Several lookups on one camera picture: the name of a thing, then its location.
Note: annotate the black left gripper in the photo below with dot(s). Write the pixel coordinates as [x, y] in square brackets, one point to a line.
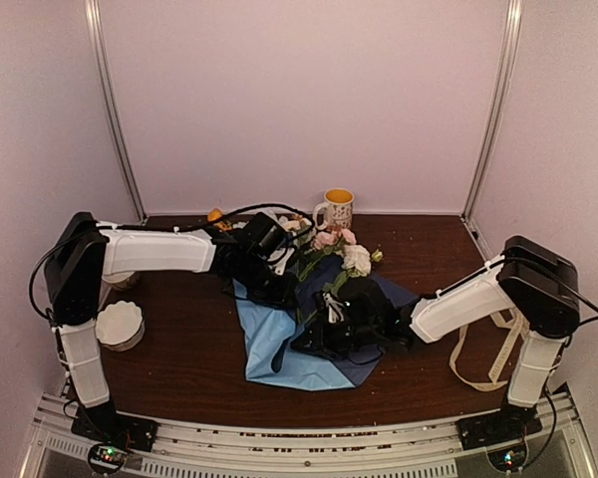
[281, 297]

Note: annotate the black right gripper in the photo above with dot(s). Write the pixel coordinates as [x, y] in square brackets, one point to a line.
[317, 333]

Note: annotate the orange fake flower stem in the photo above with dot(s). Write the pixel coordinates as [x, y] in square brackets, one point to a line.
[217, 219]

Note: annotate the white rose fake flower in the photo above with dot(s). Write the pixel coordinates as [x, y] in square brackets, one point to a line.
[357, 262]

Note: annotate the pink fake flower stem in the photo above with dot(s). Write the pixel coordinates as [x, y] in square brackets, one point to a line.
[315, 247]

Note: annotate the blue wrapping paper sheet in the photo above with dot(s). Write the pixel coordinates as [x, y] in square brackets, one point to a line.
[268, 333]

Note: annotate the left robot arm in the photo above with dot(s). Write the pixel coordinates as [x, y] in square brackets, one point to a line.
[90, 253]

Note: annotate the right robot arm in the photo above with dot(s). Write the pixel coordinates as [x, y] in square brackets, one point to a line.
[535, 284]

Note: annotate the floral ceramic mug yellow inside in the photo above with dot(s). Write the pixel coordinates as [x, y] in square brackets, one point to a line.
[335, 211]

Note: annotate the cream ceramic bowl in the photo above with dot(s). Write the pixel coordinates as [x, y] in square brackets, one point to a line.
[121, 281]

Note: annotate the white scalloped dish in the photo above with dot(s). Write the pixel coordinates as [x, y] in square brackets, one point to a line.
[120, 326]

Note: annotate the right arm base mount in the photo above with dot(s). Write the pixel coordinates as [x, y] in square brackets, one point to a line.
[507, 424]

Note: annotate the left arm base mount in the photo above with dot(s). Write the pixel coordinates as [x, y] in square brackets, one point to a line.
[106, 425]

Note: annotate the front aluminium rail base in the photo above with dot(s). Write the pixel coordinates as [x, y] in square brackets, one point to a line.
[431, 448]

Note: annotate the left aluminium corner post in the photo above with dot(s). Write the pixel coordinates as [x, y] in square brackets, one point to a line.
[97, 38]

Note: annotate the aluminium corner post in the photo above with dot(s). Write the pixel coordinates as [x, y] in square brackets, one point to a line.
[97, 38]
[506, 64]

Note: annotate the right aluminium corner post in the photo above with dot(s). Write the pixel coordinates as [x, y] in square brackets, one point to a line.
[506, 64]

